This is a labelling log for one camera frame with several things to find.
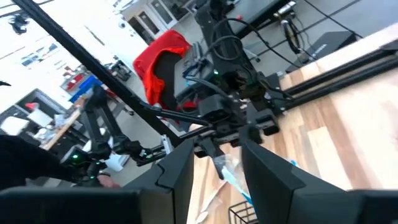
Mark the black computer box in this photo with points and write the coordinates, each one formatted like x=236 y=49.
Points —
x=323 y=46

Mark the person's hand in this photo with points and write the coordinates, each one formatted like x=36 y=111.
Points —
x=107 y=182

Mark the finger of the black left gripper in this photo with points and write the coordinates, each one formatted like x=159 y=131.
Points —
x=267 y=124
x=211 y=149

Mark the person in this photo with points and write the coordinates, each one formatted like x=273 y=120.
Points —
x=25 y=161

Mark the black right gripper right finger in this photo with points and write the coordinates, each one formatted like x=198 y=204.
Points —
x=280 y=196

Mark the silver metal bracket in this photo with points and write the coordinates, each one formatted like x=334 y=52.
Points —
x=168 y=144

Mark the black aluminium table frame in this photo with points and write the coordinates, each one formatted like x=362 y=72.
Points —
x=93 y=67

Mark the red cloth on chair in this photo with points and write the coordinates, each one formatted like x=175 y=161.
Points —
x=149 y=65

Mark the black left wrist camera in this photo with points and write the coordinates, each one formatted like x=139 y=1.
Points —
x=214 y=109

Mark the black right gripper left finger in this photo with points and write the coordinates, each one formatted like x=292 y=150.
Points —
x=168 y=193

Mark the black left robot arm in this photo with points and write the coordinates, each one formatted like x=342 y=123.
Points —
x=230 y=46

